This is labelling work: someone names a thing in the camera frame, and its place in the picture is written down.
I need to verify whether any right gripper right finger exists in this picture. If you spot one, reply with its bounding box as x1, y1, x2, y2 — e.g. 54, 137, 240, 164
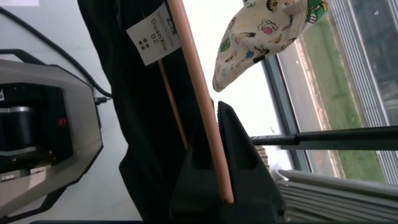
216, 101, 287, 222

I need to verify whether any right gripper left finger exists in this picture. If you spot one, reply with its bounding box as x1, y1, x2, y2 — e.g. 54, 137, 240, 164
170, 124, 223, 222

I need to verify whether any black garment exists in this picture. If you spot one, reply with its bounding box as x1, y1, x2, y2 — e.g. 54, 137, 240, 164
76, 0, 219, 222

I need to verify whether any pink clothes hanger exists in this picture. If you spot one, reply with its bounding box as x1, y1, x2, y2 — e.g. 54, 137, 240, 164
157, 0, 235, 205

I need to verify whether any cream printed garment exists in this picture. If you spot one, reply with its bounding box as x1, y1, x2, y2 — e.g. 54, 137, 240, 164
211, 0, 330, 93

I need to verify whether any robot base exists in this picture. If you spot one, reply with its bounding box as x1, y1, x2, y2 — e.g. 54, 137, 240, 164
0, 48, 105, 222

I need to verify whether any black clothes rack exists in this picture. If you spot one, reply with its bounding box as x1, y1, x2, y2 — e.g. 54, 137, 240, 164
249, 125, 398, 152

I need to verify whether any beige curtain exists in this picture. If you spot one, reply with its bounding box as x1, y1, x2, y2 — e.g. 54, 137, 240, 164
275, 169, 398, 222

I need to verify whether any window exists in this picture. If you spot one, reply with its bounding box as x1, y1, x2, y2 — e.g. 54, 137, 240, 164
260, 0, 398, 185

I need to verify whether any black cable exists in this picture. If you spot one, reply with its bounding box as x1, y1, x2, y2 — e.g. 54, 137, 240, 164
0, 5, 113, 106

